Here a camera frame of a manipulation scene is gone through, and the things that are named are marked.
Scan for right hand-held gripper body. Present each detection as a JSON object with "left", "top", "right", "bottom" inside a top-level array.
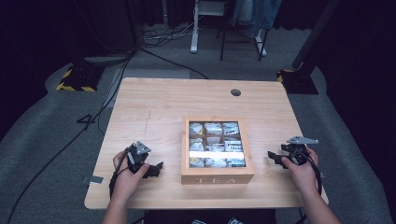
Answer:
[{"left": 279, "top": 135, "right": 320, "bottom": 166}]

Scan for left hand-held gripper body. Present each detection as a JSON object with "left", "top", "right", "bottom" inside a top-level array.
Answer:
[{"left": 125, "top": 140, "right": 153, "bottom": 175}]

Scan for person's right hand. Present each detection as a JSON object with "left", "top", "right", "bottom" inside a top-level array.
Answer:
[{"left": 280, "top": 147, "right": 319, "bottom": 196}]

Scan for person's left hand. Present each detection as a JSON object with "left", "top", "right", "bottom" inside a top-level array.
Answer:
[{"left": 112, "top": 150, "right": 150, "bottom": 200}]

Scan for wooden tea box glass lid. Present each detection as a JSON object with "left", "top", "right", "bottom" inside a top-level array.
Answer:
[{"left": 180, "top": 115, "right": 256, "bottom": 186}]

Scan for group of tea bags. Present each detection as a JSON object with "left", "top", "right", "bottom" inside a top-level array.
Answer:
[{"left": 188, "top": 121, "right": 247, "bottom": 169}]

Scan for yellow black striped stand base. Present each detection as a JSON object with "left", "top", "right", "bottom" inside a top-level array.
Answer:
[
  {"left": 276, "top": 67, "right": 319, "bottom": 95},
  {"left": 55, "top": 63, "right": 106, "bottom": 93}
]

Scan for person's dark trousers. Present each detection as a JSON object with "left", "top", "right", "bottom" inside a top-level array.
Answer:
[{"left": 143, "top": 208, "right": 277, "bottom": 224}]

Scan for dark slanted metal stand pole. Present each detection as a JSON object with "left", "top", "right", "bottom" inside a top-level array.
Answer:
[{"left": 291, "top": 0, "right": 343, "bottom": 71}]

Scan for blue denim clothing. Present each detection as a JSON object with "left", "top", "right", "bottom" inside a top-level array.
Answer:
[{"left": 231, "top": 0, "right": 283, "bottom": 39}]

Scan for right hand-held gripper black cable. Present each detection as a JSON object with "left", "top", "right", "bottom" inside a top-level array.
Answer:
[{"left": 294, "top": 151, "right": 324, "bottom": 224}]

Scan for hand-held gripper black cable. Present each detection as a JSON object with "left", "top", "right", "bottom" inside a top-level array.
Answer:
[
  {"left": 294, "top": 151, "right": 324, "bottom": 224},
  {"left": 108, "top": 149, "right": 131, "bottom": 200}
]

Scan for left hand-held gripper black cable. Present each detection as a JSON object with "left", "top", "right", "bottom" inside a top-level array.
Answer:
[{"left": 108, "top": 149, "right": 131, "bottom": 200}]

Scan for long black floor cable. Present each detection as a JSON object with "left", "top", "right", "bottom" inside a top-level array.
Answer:
[{"left": 5, "top": 49, "right": 135, "bottom": 224}]

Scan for bundle of floor cables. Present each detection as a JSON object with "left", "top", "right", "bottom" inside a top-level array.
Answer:
[{"left": 139, "top": 21, "right": 195, "bottom": 49}]

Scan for black metal chair frame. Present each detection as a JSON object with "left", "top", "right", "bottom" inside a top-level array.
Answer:
[{"left": 216, "top": 18, "right": 271, "bottom": 63}]

